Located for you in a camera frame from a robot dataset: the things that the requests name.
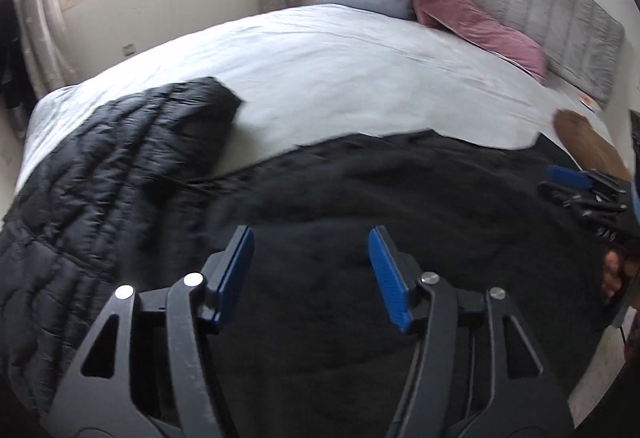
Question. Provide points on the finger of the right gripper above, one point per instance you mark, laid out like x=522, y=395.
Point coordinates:
x=581, y=201
x=567, y=178

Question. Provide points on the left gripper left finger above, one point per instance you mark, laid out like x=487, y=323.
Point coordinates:
x=143, y=369

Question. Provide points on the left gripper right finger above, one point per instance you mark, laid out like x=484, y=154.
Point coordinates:
x=511, y=390

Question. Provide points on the right hand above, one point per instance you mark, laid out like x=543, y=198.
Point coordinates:
x=611, y=280

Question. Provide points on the small orange white packet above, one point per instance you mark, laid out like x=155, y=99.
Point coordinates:
x=589, y=103

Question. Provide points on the grey padded headboard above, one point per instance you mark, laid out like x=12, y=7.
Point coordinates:
x=581, y=40

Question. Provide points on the black puffer jacket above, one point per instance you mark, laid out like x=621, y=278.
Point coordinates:
x=125, y=198

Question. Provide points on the pink velvet pillow front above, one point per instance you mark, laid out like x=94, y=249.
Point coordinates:
x=471, y=23

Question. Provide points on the bed with grey sheet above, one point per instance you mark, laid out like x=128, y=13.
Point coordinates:
x=316, y=72

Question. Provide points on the left grey curtain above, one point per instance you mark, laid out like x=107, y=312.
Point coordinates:
x=45, y=45

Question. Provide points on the dark clothes hanging on wall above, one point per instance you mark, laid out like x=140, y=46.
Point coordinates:
x=13, y=82

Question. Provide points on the white wall socket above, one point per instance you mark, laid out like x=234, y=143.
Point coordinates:
x=129, y=50

